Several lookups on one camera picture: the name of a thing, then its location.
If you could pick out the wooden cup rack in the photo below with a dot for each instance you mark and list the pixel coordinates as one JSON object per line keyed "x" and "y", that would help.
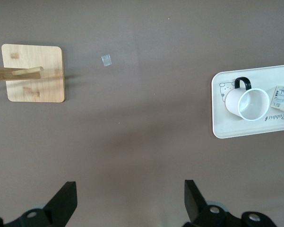
{"x": 35, "y": 71}

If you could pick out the clear tape piece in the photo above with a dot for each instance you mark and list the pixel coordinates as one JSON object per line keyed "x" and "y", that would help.
{"x": 106, "y": 60}

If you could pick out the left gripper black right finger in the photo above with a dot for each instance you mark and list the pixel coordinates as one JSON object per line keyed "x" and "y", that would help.
{"x": 193, "y": 201}

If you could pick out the blue white milk carton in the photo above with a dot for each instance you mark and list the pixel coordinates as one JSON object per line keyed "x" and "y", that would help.
{"x": 283, "y": 98}

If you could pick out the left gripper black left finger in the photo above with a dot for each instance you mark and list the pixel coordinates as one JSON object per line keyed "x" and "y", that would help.
{"x": 61, "y": 203}

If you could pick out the white rabbit print tray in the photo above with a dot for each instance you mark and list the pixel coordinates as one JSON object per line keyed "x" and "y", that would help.
{"x": 231, "y": 127}

